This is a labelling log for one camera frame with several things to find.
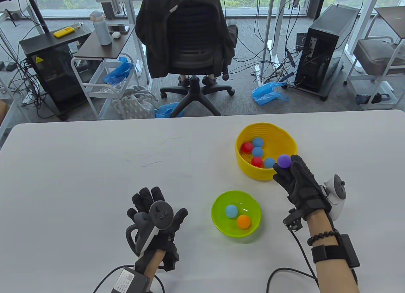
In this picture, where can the green plastic bowl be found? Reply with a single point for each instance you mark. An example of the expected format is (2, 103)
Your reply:
(217, 200)

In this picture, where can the blue ping pong ball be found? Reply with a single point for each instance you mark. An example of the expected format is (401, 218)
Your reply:
(231, 210)
(269, 162)
(257, 151)
(258, 142)

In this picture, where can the brown cardboard box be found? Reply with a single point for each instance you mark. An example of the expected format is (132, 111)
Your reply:
(2, 111)

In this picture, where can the black equipment cabinet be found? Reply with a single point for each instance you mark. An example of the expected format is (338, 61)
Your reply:
(57, 81)

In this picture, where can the grey water bottle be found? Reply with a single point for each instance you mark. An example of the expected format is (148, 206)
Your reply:
(102, 30)

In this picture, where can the grey cushioned white stool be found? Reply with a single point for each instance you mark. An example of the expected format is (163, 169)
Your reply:
(376, 54)

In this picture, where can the yellow plastic bowl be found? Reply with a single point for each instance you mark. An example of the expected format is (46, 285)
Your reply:
(253, 173)

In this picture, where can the dark brown side table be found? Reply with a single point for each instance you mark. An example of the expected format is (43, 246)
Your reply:
(104, 49)

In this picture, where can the white desk with black top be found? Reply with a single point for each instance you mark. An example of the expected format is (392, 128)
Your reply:
(364, 24)

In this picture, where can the orange ping pong ball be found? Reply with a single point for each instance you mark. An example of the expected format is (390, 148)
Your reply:
(243, 222)

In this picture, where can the black mesh office chair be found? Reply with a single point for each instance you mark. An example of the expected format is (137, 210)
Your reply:
(193, 30)

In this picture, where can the purple ping pong ball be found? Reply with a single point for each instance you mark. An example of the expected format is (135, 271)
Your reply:
(284, 161)

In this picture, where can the white power strip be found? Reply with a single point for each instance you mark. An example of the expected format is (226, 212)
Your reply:
(257, 72)
(28, 98)

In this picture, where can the black computer tower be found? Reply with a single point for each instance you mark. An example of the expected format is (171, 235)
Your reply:
(326, 46)

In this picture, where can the red ping pong ball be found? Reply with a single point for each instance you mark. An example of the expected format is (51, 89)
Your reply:
(247, 147)
(257, 161)

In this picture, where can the person's left hand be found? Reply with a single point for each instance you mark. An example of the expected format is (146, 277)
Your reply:
(147, 197)

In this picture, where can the person's right forearm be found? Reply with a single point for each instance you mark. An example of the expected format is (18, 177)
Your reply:
(319, 225)

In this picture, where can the dark square tabletop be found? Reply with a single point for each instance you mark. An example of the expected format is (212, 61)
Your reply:
(394, 19)

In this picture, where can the grey foot pedals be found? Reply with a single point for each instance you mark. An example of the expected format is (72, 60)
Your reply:
(11, 66)

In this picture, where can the black and white handheld controller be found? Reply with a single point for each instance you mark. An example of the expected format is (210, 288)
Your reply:
(335, 204)
(161, 214)

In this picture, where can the yellow phone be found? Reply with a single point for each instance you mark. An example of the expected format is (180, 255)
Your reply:
(65, 32)

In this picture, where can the black stand pole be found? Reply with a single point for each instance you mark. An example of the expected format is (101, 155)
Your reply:
(35, 10)

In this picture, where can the person's right hand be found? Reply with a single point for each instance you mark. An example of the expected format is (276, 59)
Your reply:
(302, 185)

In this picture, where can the black jacket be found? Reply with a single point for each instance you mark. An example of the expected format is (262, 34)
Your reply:
(152, 30)

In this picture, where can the white earbud case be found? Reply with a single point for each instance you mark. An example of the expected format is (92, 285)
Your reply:
(115, 35)

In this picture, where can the blue plastic bag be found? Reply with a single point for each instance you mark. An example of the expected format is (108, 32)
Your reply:
(118, 72)
(265, 95)
(164, 111)

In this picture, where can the grey dotted fabric bag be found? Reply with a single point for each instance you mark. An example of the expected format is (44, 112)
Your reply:
(136, 105)

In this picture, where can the black smartphone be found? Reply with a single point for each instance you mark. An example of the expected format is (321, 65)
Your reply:
(119, 29)

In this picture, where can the grey wrist sensor box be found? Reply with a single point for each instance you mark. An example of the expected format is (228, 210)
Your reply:
(349, 250)
(130, 281)

